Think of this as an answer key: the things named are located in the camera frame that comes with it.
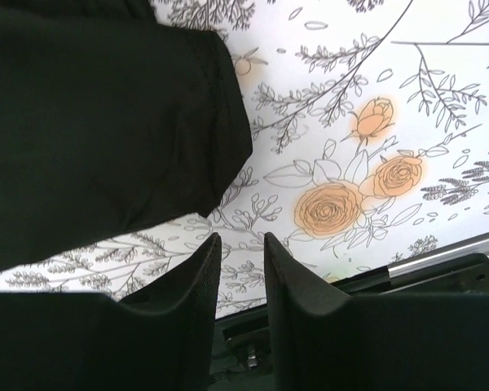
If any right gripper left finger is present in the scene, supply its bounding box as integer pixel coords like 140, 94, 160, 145
0, 234, 222, 390

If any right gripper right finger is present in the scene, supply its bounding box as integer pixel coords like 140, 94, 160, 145
264, 233, 489, 390

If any black t shirt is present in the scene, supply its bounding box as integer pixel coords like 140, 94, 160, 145
0, 1, 253, 271

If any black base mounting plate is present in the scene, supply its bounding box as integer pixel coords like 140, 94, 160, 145
209, 253, 489, 390

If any floral patterned table mat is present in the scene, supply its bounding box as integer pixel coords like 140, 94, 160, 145
0, 1, 489, 317

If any aluminium frame rail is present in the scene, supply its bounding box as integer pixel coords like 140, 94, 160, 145
388, 233, 489, 293

